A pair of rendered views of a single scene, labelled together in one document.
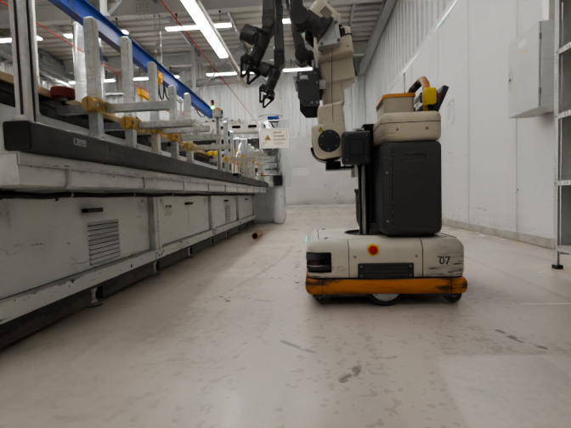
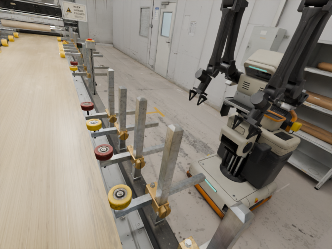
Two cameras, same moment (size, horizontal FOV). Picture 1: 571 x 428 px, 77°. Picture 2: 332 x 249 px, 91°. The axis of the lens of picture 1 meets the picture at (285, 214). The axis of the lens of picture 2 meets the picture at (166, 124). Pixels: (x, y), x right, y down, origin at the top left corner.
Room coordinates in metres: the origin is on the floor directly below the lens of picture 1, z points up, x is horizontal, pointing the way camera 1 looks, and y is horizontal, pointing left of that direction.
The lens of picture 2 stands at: (1.28, 0.94, 1.41)
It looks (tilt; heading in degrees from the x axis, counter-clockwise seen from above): 30 degrees down; 321
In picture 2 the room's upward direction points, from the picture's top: 10 degrees clockwise
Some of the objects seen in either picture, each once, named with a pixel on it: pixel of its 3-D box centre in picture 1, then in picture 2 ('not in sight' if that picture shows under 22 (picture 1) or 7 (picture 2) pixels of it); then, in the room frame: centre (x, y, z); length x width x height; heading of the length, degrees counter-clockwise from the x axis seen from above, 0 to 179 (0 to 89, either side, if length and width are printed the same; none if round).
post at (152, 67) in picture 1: (154, 110); (138, 144); (1.82, 0.64, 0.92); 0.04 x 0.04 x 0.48; 86
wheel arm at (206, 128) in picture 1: (167, 131); (143, 152); (1.86, 0.59, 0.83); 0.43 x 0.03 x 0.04; 86
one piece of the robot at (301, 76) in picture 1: (310, 90); (242, 110); (1.80, -0.14, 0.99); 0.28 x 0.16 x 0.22; 175
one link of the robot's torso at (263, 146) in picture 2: (338, 151); (243, 147); (1.73, -0.26, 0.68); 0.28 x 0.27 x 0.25; 175
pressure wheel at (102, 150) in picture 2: not in sight; (104, 157); (1.87, 0.79, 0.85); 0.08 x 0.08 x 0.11
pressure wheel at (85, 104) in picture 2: not in sight; (87, 110); (2.37, 0.75, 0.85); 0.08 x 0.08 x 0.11
